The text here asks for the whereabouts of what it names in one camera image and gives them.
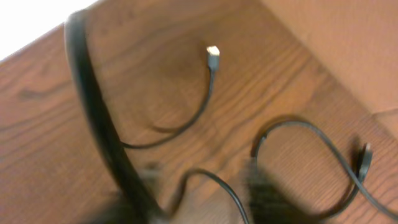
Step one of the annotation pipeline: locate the black right camera cable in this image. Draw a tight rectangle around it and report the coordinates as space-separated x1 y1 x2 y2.
63 11 165 224

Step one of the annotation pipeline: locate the black USB cable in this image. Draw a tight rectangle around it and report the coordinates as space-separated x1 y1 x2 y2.
119 45 398 224

